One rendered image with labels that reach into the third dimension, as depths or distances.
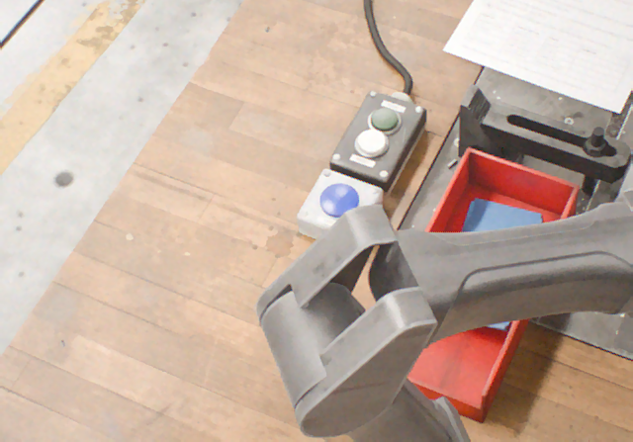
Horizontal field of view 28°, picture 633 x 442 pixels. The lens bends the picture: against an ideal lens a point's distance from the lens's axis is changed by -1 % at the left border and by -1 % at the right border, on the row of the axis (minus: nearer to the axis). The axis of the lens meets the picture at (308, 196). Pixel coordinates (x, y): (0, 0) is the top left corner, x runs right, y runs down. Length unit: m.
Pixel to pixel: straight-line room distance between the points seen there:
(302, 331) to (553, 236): 0.17
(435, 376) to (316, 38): 0.45
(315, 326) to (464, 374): 0.44
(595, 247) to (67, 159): 1.84
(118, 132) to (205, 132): 1.19
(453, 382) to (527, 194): 0.22
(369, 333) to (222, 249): 0.57
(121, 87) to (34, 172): 0.26
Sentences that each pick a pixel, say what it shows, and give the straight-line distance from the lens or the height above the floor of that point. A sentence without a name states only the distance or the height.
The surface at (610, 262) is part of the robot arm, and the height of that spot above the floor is 1.29.
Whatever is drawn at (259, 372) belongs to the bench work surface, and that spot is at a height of 0.90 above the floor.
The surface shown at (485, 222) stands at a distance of 1.30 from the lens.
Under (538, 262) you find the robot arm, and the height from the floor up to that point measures 1.31.
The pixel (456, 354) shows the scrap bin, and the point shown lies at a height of 0.90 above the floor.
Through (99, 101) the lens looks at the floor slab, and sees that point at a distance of 2.64.
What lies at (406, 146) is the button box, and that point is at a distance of 1.33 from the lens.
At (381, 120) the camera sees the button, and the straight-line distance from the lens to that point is 1.34.
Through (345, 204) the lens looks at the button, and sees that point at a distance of 1.28.
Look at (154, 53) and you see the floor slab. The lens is 2.70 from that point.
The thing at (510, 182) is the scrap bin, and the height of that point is 0.93.
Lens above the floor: 1.99
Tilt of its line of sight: 55 degrees down
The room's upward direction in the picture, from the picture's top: 7 degrees counter-clockwise
